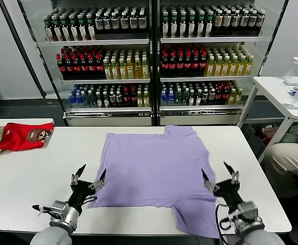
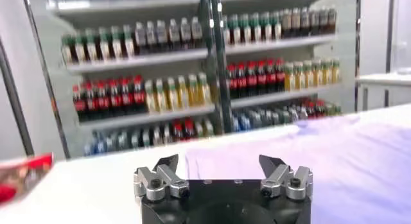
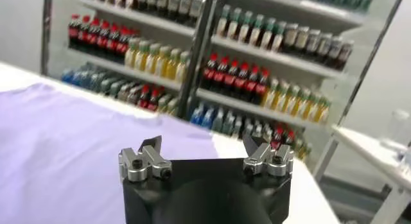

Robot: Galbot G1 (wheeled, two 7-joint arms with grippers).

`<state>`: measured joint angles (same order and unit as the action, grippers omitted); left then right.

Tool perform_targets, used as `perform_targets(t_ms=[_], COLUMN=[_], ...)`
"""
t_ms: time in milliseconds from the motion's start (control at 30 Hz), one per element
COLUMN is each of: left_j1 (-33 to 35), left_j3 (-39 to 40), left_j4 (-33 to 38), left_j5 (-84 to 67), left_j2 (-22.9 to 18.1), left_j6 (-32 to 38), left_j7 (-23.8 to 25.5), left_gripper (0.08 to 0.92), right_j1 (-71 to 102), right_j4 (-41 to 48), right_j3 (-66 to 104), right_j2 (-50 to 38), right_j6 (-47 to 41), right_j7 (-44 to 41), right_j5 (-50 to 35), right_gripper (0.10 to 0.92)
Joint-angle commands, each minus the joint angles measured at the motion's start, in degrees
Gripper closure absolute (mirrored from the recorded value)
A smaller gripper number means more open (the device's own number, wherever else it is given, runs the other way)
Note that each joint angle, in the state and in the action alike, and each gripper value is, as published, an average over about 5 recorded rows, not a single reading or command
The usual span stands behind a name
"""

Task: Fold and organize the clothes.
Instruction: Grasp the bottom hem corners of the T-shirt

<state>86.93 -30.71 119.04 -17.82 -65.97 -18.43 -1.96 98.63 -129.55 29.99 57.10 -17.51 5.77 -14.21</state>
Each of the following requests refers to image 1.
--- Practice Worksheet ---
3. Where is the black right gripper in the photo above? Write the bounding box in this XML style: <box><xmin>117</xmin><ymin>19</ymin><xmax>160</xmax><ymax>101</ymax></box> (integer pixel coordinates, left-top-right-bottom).
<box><xmin>201</xmin><ymin>161</ymin><xmax>244</xmax><ymax>209</ymax></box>

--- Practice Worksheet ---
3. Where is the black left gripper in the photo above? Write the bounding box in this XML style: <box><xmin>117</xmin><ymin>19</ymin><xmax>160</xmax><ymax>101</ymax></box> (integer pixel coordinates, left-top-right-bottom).
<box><xmin>67</xmin><ymin>164</ymin><xmax>107</xmax><ymax>209</ymax></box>

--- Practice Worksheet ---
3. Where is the purple t-shirt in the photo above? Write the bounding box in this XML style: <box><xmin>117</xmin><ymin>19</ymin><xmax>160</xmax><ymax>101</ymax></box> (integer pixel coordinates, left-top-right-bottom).
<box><xmin>87</xmin><ymin>125</ymin><xmax>221</xmax><ymax>239</ymax></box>

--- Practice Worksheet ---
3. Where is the dark storage crate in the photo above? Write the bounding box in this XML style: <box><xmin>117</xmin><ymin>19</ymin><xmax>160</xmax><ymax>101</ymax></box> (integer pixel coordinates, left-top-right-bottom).
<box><xmin>241</xmin><ymin>122</ymin><xmax>267</xmax><ymax>155</ymax></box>

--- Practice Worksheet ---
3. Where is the red cloth bundle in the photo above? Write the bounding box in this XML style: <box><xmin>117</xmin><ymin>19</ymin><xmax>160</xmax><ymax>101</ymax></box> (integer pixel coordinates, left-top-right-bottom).
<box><xmin>260</xmin><ymin>124</ymin><xmax>278</xmax><ymax>144</ymax></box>

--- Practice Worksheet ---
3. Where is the person in beige trousers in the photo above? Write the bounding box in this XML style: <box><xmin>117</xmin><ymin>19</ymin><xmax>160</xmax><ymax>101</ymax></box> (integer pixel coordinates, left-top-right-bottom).
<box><xmin>263</xmin><ymin>142</ymin><xmax>298</xmax><ymax>199</ymax></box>

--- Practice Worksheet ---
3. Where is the red t-shirt bear print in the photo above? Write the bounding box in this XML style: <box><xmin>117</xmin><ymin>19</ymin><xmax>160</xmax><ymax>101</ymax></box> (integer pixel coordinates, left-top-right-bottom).
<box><xmin>0</xmin><ymin>122</ymin><xmax>55</xmax><ymax>152</ymax></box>

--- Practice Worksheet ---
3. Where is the white side table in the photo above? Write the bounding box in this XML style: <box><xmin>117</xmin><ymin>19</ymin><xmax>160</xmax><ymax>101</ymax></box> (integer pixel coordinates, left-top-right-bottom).
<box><xmin>237</xmin><ymin>76</ymin><xmax>298</xmax><ymax>164</ymax></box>

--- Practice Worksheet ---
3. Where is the yellow tea bottle green cap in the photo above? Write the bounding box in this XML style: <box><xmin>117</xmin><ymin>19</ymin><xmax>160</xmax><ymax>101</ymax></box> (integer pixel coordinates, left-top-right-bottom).
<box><xmin>214</xmin><ymin>55</ymin><xmax>223</xmax><ymax>77</ymax></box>
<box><xmin>126</xmin><ymin>57</ymin><xmax>135</xmax><ymax>79</ymax></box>
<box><xmin>111</xmin><ymin>58</ymin><xmax>120</xmax><ymax>80</ymax></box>
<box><xmin>206</xmin><ymin>55</ymin><xmax>215</xmax><ymax>77</ymax></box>
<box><xmin>230</xmin><ymin>55</ymin><xmax>238</xmax><ymax>77</ymax></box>
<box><xmin>103</xmin><ymin>59</ymin><xmax>112</xmax><ymax>80</ymax></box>
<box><xmin>141</xmin><ymin>56</ymin><xmax>150</xmax><ymax>79</ymax></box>
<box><xmin>118</xmin><ymin>58</ymin><xmax>128</xmax><ymax>79</ymax></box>
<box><xmin>245</xmin><ymin>55</ymin><xmax>254</xmax><ymax>76</ymax></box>
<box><xmin>222</xmin><ymin>55</ymin><xmax>231</xmax><ymax>77</ymax></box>
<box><xmin>237</xmin><ymin>55</ymin><xmax>246</xmax><ymax>76</ymax></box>
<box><xmin>134</xmin><ymin>57</ymin><xmax>143</xmax><ymax>79</ymax></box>

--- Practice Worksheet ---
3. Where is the clear carafe white cap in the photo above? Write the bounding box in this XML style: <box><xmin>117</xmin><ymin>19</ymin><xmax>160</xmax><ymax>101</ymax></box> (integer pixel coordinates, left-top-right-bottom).
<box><xmin>283</xmin><ymin>56</ymin><xmax>298</xmax><ymax>85</ymax></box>

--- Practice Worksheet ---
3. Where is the open beverage display cooler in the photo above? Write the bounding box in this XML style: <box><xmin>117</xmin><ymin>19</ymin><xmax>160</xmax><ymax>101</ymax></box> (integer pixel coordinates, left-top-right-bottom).
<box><xmin>0</xmin><ymin>0</ymin><xmax>156</xmax><ymax>127</ymax></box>
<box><xmin>153</xmin><ymin>0</ymin><xmax>290</xmax><ymax>126</ymax></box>

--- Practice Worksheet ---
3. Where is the dark drink bottle green cap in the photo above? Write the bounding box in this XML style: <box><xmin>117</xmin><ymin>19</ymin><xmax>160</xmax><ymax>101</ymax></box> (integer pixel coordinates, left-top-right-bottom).
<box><xmin>169</xmin><ymin>11</ymin><xmax>179</xmax><ymax>38</ymax></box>
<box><xmin>196</xmin><ymin>11</ymin><xmax>206</xmax><ymax>38</ymax></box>
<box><xmin>43</xmin><ymin>16</ymin><xmax>54</xmax><ymax>42</ymax></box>
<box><xmin>187</xmin><ymin>11</ymin><xmax>197</xmax><ymax>38</ymax></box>
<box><xmin>68</xmin><ymin>14</ymin><xmax>79</xmax><ymax>41</ymax></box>
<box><xmin>86</xmin><ymin>13</ymin><xmax>96</xmax><ymax>41</ymax></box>
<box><xmin>161</xmin><ymin>11</ymin><xmax>170</xmax><ymax>38</ymax></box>
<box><xmin>205</xmin><ymin>12</ymin><xmax>214</xmax><ymax>38</ymax></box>
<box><xmin>60</xmin><ymin>15</ymin><xmax>70</xmax><ymax>41</ymax></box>
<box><xmin>51</xmin><ymin>15</ymin><xmax>62</xmax><ymax>42</ymax></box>
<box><xmin>77</xmin><ymin>14</ymin><xmax>88</xmax><ymax>41</ymax></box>
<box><xmin>178</xmin><ymin>11</ymin><xmax>188</xmax><ymax>38</ymax></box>

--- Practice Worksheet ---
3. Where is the dark tea bottle black label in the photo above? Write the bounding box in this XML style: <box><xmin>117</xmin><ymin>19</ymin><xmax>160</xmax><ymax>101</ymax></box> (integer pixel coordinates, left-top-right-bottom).
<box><xmin>130</xmin><ymin>10</ymin><xmax>139</xmax><ymax>34</ymax></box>
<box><xmin>112</xmin><ymin>11</ymin><xmax>121</xmax><ymax>35</ymax></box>
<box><xmin>138</xmin><ymin>10</ymin><xmax>147</xmax><ymax>34</ymax></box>
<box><xmin>120</xmin><ymin>10</ymin><xmax>131</xmax><ymax>34</ymax></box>
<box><xmin>103</xmin><ymin>11</ymin><xmax>113</xmax><ymax>35</ymax></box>
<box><xmin>94</xmin><ymin>12</ymin><xmax>104</xmax><ymax>35</ymax></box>

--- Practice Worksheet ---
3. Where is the dark tea bottle beige label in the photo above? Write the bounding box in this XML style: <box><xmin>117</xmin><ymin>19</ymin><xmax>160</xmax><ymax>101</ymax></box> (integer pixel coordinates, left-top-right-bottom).
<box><xmin>213</xmin><ymin>10</ymin><xmax>223</xmax><ymax>36</ymax></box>
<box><xmin>256</xmin><ymin>11</ymin><xmax>265</xmax><ymax>36</ymax></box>
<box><xmin>231</xmin><ymin>11</ymin><xmax>240</xmax><ymax>36</ymax></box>
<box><xmin>239</xmin><ymin>11</ymin><xmax>249</xmax><ymax>36</ymax></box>
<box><xmin>248</xmin><ymin>11</ymin><xmax>258</xmax><ymax>36</ymax></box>
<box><xmin>222</xmin><ymin>11</ymin><xmax>232</xmax><ymax>36</ymax></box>

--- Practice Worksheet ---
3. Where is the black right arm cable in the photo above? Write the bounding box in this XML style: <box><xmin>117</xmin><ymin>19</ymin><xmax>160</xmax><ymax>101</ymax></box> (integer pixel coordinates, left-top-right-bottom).
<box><xmin>214</xmin><ymin>203</ymin><xmax>233</xmax><ymax>245</ymax></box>

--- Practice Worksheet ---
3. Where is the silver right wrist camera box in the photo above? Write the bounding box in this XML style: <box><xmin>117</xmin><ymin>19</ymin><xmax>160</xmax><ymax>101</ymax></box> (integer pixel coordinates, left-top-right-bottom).
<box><xmin>237</xmin><ymin>201</ymin><xmax>258</xmax><ymax>218</ymax></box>

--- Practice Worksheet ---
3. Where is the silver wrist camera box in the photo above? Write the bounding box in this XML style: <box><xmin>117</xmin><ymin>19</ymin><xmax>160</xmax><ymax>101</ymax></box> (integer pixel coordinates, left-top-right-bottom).
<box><xmin>49</xmin><ymin>200</ymin><xmax>71</xmax><ymax>221</ymax></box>
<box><xmin>237</xmin><ymin>201</ymin><xmax>258</xmax><ymax>218</ymax></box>

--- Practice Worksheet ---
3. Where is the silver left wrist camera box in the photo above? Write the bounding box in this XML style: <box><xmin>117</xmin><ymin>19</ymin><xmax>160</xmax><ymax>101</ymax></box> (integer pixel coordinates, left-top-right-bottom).
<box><xmin>49</xmin><ymin>200</ymin><xmax>71</xmax><ymax>221</ymax></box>

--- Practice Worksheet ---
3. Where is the black left camera cable plug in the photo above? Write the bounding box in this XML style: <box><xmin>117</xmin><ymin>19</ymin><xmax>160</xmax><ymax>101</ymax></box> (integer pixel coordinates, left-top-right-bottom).
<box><xmin>32</xmin><ymin>204</ymin><xmax>53</xmax><ymax>214</ymax></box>

